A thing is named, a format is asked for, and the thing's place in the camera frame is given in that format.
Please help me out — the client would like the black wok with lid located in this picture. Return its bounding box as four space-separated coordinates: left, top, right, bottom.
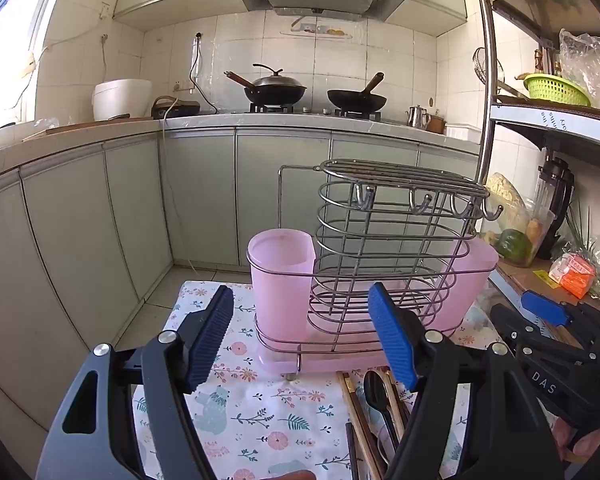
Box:
224 63 306 107

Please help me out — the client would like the black power cable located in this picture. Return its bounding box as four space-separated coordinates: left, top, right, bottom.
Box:
188 31 221 115

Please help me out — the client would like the gas stove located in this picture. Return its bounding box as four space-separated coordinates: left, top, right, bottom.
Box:
248 102 384 123

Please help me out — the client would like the black spoon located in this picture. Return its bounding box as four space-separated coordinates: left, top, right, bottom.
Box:
363 370 399 450

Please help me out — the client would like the pink plastic cup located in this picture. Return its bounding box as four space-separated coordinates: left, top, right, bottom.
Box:
430 237 498 334
247 229 315 350

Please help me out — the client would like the person's right hand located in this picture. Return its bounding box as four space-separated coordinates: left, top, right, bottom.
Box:
552 418 600 464

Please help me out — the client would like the steel wire utensil rack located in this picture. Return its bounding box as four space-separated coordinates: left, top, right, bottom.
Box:
246 158 504 382

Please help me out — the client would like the pink plastic cup right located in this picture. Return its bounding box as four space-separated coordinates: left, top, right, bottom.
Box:
430 237 498 334

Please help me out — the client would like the light brown wooden chopstick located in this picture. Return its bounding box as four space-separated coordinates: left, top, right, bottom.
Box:
337 372 384 480

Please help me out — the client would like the wooden cutting board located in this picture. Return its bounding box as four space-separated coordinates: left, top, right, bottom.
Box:
21 117 155 142

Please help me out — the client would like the white power cable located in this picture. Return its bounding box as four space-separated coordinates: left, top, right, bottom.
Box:
157 94 202 273

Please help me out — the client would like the white rice cooker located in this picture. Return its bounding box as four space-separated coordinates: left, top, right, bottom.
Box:
92 79 152 122

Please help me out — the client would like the cardboard box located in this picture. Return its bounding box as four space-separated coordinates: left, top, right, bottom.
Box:
488 257 600 351

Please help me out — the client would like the clear plastic bag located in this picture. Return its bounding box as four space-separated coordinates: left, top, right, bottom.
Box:
559 28 600 109

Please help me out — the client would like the wire strainer ladle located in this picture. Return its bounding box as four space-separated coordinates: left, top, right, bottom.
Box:
471 45 529 99

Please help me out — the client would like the pink plastic drip tray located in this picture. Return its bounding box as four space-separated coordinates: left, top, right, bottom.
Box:
255 278 462 376

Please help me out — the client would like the dark chopstick gold band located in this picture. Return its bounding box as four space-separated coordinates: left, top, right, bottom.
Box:
346 422 360 480

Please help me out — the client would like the brown ceramic pot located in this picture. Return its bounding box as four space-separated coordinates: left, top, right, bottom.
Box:
426 115 445 134

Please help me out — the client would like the orange snack packet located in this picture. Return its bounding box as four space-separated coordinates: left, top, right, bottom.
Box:
548 252 595 299

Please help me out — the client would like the green plastic basket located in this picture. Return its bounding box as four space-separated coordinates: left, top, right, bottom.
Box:
524 73 591 106

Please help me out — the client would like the black induction cooker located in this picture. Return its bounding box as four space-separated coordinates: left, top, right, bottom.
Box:
150 96 200 119

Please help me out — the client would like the metal shelf rack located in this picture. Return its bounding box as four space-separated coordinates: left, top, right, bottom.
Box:
476 0 600 183

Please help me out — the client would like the clear container with vegetables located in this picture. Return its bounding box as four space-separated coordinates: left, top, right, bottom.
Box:
480 172 555 268

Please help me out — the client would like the pink plastic cup left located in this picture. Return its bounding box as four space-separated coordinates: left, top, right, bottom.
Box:
247 229 315 350

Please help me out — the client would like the wall spice shelf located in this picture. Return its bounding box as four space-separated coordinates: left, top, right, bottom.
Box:
282 22 352 40

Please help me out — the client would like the black blender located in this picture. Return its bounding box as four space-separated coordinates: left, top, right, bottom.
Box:
535 156 574 260

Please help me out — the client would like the black frying pan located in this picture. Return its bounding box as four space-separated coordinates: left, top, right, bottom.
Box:
327 72 387 114

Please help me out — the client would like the steel kettle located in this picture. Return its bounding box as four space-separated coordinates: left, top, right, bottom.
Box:
407 105 430 130

